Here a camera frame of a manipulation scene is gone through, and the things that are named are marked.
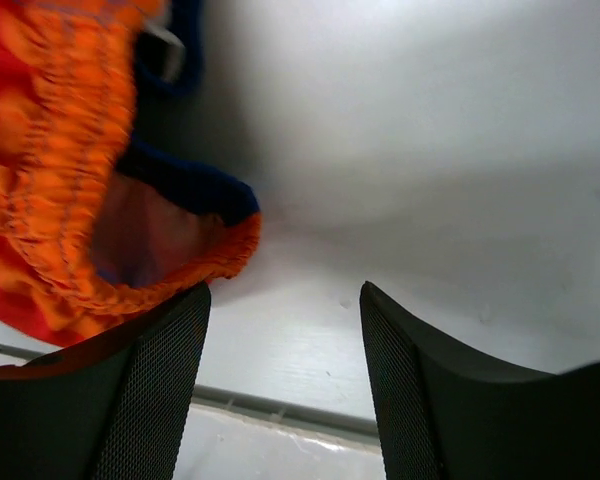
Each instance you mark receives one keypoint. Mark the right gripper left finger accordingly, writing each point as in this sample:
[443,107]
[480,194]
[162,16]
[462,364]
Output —
[111,407]

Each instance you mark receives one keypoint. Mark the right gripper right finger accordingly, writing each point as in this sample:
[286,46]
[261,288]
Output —
[445,410]

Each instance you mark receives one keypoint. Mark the rainbow striped shorts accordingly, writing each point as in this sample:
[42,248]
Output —
[97,226]

